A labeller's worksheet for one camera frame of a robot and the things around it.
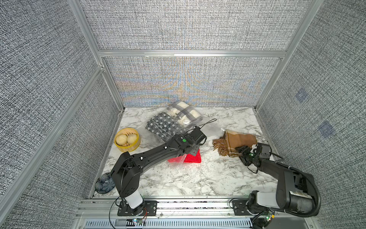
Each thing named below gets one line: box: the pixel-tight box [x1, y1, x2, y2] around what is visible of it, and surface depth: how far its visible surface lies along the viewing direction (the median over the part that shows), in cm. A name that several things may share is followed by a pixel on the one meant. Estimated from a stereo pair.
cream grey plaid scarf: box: [166, 100, 203, 125], surface depth 109 cm
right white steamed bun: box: [126, 133, 138, 145], surface depth 97 cm
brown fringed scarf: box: [212, 130, 258, 158], surface depth 97 cm
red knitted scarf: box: [167, 149, 202, 164], surface depth 85 cm
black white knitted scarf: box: [145, 112, 187, 141], surface depth 103 cm
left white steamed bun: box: [115, 133, 128, 146], surface depth 96 cm
